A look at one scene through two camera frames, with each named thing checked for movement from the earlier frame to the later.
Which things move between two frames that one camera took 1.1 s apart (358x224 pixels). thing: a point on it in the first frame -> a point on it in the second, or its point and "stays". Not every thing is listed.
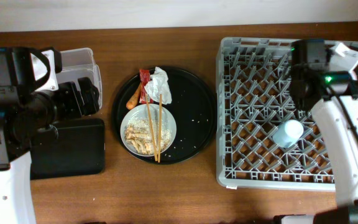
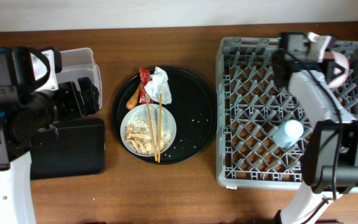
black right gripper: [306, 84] -> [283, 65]
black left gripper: [76, 108] stays
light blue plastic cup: [286, 134] stays
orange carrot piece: [134, 99] stays
